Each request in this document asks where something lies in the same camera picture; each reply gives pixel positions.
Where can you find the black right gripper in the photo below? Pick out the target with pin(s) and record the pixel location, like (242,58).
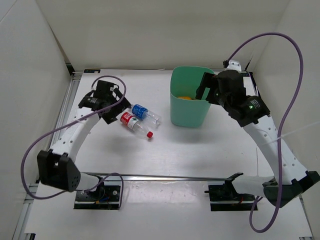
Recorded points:
(209,80)

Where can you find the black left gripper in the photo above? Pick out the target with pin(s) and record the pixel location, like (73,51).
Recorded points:
(110,117)

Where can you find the clear bottle red cap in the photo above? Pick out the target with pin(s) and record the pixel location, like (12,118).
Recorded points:
(136,126)

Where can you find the orange juice bottle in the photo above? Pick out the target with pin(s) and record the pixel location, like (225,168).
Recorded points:
(184,97)

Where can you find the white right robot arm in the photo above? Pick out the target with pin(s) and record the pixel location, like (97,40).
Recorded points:
(290,178)

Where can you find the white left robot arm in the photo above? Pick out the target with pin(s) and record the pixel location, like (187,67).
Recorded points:
(57,167)

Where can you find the green plastic bin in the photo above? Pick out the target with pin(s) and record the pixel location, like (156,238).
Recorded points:
(184,82)

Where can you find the clear bottle blue label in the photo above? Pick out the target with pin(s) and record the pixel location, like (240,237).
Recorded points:
(150,118)

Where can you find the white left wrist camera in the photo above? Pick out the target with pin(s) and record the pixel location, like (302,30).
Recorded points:
(93,87)

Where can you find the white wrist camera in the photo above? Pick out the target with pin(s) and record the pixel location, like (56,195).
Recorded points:
(232,65)
(93,87)

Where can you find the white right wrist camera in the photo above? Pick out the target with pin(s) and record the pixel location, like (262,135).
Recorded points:
(232,65)

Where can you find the aluminium table rail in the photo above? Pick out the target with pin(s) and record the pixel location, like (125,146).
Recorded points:
(148,177)

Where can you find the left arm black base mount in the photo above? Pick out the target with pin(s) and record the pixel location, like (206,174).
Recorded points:
(108,196)

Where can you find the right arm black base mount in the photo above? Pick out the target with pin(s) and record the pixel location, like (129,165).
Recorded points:
(224,198)

